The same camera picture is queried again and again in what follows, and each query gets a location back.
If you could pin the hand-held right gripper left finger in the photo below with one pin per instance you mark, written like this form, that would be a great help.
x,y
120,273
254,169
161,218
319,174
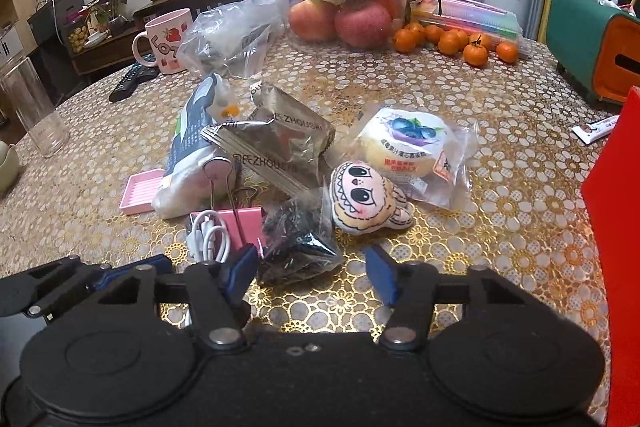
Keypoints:
x,y
242,269

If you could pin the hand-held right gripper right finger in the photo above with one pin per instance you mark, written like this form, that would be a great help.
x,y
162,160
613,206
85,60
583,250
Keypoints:
x,y
382,274

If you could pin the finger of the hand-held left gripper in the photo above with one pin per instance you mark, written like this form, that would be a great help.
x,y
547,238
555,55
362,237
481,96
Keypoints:
x,y
130,268

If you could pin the bag of black clips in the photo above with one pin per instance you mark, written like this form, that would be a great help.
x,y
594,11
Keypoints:
x,y
297,242

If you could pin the cartoon plush doll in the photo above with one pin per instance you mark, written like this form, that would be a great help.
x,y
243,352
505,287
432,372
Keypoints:
x,y
362,197

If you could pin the blueberry cake packet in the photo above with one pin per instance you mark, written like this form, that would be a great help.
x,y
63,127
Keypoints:
x,y
410,147

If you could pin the white blue snack packet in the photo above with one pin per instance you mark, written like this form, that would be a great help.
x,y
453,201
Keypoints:
x,y
192,147

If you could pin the silver snack packet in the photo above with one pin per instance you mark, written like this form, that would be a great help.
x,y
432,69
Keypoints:
x,y
280,142

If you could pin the red cardboard box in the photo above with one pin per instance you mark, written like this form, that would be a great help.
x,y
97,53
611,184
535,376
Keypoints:
x,y
617,232

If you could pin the gold lace patterned desktop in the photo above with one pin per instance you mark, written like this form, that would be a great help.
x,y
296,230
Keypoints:
x,y
500,187

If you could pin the pink tray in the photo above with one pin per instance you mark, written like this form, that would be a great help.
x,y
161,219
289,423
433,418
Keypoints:
x,y
137,192

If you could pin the pale green bowl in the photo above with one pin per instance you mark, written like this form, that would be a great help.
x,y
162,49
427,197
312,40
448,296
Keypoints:
x,y
7,169

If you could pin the tall clear glass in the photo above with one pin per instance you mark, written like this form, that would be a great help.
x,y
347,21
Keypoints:
x,y
40,127

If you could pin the black remote control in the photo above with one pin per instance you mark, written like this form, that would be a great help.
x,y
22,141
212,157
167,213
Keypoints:
x,y
125,89

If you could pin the pink strawberry mug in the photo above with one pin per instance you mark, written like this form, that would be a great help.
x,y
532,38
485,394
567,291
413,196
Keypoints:
x,y
167,42

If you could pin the clear plastic zip bag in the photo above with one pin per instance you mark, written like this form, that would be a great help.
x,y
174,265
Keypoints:
x,y
225,37

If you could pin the glass jar yellow contents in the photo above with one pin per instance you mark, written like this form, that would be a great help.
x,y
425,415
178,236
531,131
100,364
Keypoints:
x,y
77,38

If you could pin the pile of mandarins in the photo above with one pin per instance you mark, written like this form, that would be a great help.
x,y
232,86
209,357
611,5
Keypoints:
x,y
450,43

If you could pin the dark side cabinet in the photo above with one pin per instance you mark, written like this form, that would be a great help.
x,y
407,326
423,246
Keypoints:
x,y
50,37

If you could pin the red apple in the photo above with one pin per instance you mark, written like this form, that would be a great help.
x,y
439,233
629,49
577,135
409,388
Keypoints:
x,y
312,21
362,27

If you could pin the small potted plant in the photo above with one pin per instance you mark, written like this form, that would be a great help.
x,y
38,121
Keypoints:
x,y
107,14

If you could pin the white snack bar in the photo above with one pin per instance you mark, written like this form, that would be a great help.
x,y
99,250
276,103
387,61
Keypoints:
x,y
595,129

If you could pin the large orange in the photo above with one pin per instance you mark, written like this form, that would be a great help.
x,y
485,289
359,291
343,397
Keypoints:
x,y
387,2

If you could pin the colourful flat plastic case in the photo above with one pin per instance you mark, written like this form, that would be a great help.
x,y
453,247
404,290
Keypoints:
x,y
475,14

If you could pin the green orange tissue box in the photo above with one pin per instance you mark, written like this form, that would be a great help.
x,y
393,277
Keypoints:
x,y
585,37

